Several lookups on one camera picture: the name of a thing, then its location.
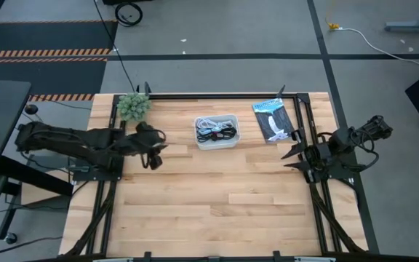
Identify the thin black floor cable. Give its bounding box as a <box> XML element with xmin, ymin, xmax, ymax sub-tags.
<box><xmin>0</xmin><ymin>236</ymin><xmax>63</xmax><ymax>261</ymax></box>

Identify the long black floor cable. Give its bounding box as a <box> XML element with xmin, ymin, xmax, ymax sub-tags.
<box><xmin>92</xmin><ymin>0</ymin><xmax>137</xmax><ymax>92</ymax></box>

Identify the white plastic bin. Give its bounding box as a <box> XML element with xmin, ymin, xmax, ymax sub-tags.
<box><xmin>193</xmin><ymin>114</ymin><xmax>241</xmax><ymax>151</ymax></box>

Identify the black aluminium table frame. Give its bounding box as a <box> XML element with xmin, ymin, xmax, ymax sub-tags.
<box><xmin>63</xmin><ymin>92</ymin><xmax>369</xmax><ymax>256</ymax></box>

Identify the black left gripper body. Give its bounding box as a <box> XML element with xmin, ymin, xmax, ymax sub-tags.
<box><xmin>124</xmin><ymin>122</ymin><xmax>167</xmax><ymax>156</ymax></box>

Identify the black coiled floor cable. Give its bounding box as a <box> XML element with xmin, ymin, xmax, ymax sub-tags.
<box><xmin>114</xmin><ymin>1</ymin><xmax>144</xmax><ymax>28</ymax></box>

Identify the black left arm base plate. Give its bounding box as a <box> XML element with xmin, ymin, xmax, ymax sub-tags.
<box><xmin>68</xmin><ymin>156</ymin><xmax>124</xmax><ymax>183</ymax></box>

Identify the black cable with red ends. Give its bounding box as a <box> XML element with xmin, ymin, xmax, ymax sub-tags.
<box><xmin>196</xmin><ymin>127</ymin><xmax>232</xmax><ymax>143</ymax></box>

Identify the yellow floor cable with plug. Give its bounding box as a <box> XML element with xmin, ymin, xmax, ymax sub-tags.
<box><xmin>324</xmin><ymin>0</ymin><xmax>341</xmax><ymax>31</ymax></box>

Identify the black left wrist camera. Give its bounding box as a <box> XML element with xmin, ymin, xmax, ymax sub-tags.
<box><xmin>148</xmin><ymin>154</ymin><xmax>164</xmax><ymax>171</ymax></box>

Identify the grey metal table leg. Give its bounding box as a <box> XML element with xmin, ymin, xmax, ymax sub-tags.
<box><xmin>383</xmin><ymin>0</ymin><xmax>419</xmax><ymax>34</ymax></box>

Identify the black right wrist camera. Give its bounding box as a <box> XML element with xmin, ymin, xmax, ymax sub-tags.
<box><xmin>290</xmin><ymin>127</ymin><xmax>303</xmax><ymax>144</ymax></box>

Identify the black mat with hazard stripes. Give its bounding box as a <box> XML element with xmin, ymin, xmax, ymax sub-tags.
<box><xmin>0</xmin><ymin>19</ymin><xmax>119</xmax><ymax>59</ymax></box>
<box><xmin>0</xmin><ymin>57</ymin><xmax>108</xmax><ymax>103</ymax></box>

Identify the white floor cable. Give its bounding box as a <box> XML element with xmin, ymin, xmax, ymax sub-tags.
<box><xmin>335</xmin><ymin>26</ymin><xmax>419</xmax><ymax>76</ymax></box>

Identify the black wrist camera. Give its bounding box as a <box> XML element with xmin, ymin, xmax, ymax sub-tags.
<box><xmin>290</xmin><ymin>127</ymin><xmax>303</xmax><ymax>144</ymax></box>
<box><xmin>148</xmin><ymin>154</ymin><xmax>164</xmax><ymax>171</ymax></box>

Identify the black desk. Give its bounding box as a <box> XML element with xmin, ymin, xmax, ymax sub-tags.
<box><xmin>0</xmin><ymin>79</ymin><xmax>75</xmax><ymax>245</ymax></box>

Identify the green artificial plant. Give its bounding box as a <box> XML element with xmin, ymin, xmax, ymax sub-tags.
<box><xmin>116</xmin><ymin>92</ymin><xmax>152</xmax><ymax>123</ymax></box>

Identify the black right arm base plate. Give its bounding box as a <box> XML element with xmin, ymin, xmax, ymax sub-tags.
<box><xmin>306</xmin><ymin>151</ymin><xmax>358</xmax><ymax>183</ymax></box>

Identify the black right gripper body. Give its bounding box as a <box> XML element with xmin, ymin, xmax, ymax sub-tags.
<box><xmin>302</xmin><ymin>143</ymin><xmax>334</xmax><ymax>183</ymax></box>

